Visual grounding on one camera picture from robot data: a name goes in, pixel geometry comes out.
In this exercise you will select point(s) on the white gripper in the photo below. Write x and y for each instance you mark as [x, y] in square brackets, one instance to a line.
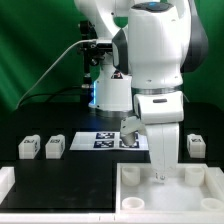
[163, 144]

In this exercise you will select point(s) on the white square tabletop part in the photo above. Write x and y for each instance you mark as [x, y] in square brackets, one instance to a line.
[193, 194]

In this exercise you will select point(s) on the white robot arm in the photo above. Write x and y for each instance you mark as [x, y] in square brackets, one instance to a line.
[143, 47]

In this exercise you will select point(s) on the white sheet with tags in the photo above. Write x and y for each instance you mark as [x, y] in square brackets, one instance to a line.
[106, 140]

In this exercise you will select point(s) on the white left obstacle block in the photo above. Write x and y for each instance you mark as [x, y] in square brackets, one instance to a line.
[7, 180]

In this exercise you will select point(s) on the black camera on stand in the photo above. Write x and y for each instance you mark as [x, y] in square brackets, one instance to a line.
[96, 48]

